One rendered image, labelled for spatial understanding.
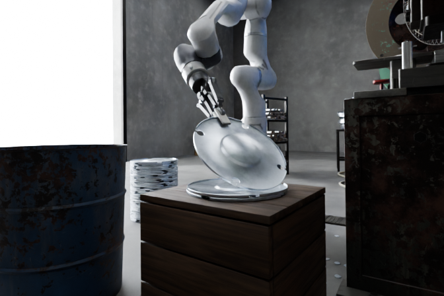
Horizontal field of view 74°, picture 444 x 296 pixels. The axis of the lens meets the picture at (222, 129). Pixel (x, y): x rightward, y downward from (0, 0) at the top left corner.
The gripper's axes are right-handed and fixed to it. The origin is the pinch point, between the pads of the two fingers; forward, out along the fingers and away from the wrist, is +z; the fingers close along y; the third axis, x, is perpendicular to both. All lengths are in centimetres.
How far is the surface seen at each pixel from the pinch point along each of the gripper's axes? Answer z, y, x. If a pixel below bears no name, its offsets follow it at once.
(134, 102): -384, -311, 130
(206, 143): 10.8, 0.2, -10.5
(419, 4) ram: -4, 50, 61
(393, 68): 6, 30, 57
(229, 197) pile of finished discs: 28.0, -0.7, -11.1
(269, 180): 25.8, 0.8, 2.5
